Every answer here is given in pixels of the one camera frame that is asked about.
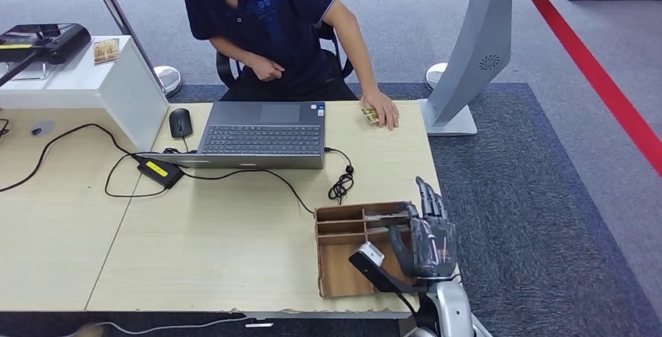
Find person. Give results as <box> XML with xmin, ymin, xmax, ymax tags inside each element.
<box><xmin>180</xmin><ymin>0</ymin><xmax>400</xmax><ymax>132</ymax></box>

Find white cable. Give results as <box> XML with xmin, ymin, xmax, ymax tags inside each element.
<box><xmin>62</xmin><ymin>315</ymin><xmax>249</xmax><ymax>337</ymax></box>

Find bundled black laptop cable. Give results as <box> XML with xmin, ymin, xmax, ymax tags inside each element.
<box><xmin>324</xmin><ymin>147</ymin><xmax>357</xmax><ymax>207</ymax></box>

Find thin black adapter cable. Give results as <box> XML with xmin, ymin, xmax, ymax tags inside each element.
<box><xmin>104</xmin><ymin>152</ymin><xmax>316</xmax><ymax>215</ymax></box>

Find grey slanted metal pole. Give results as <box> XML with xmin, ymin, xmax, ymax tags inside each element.
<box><xmin>80</xmin><ymin>0</ymin><xmax>172</xmax><ymax>99</ymax></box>

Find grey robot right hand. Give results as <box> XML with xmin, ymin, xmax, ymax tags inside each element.
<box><xmin>387</xmin><ymin>176</ymin><xmax>459</xmax><ymax>280</ymax></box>

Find black computer mouse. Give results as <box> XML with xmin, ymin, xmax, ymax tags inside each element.
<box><xmin>168</xmin><ymin>108</ymin><xmax>194</xmax><ymax>140</ymax></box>

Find black power adapter yellow label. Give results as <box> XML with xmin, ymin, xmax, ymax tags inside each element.
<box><xmin>136</xmin><ymin>156</ymin><xmax>184</xmax><ymax>190</ymax></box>

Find grey desk cable grommet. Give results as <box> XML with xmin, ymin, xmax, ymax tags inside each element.
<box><xmin>28</xmin><ymin>119</ymin><xmax>55</xmax><ymax>138</ymax></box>

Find grey kiosk stand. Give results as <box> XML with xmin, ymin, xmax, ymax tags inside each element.
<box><xmin>418</xmin><ymin>0</ymin><xmax>583</xmax><ymax>137</ymax></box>

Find black office chair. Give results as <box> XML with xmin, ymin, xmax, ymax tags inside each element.
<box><xmin>215</xmin><ymin>0</ymin><xmax>355</xmax><ymax>90</ymax></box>

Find round white floor base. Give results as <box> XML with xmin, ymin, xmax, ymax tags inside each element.
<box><xmin>425</xmin><ymin>61</ymin><xmax>450</xmax><ymax>91</ymax></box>
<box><xmin>152</xmin><ymin>64</ymin><xmax>183</xmax><ymax>98</ymax></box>

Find thick black power cable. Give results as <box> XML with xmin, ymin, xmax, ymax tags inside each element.
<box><xmin>0</xmin><ymin>122</ymin><xmax>143</xmax><ymax>193</ymax></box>

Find grey laptop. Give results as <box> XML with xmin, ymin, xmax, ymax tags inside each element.
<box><xmin>138</xmin><ymin>100</ymin><xmax>328</xmax><ymax>170</ymax></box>

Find clear acrylic stand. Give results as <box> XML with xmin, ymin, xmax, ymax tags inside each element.
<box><xmin>0</xmin><ymin>60</ymin><xmax>50</xmax><ymax>81</ymax></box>

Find person's left hand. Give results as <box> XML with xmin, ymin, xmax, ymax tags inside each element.
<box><xmin>360</xmin><ymin>89</ymin><xmax>400</xmax><ymax>132</ymax></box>

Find white counter box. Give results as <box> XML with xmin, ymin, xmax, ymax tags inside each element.
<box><xmin>0</xmin><ymin>34</ymin><xmax>169</xmax><ymax>153</ymax></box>

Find person's right hand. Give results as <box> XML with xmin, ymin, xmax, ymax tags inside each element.
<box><xmin>247</xmin><ymin>54</ymin><xmax>287</xmax><ymax>83</ymax></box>

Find black card reader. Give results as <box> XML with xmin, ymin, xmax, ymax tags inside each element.
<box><xmin>0</xmin><ymin>23</ymin><xmax>93</xmax><ymax>87</ymax></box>

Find wooden compartment tray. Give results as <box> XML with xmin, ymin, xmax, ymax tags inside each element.
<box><xmin>314</xmin><ymin>200</ymin><xmax>421</xmax><ymax>300</ymax></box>

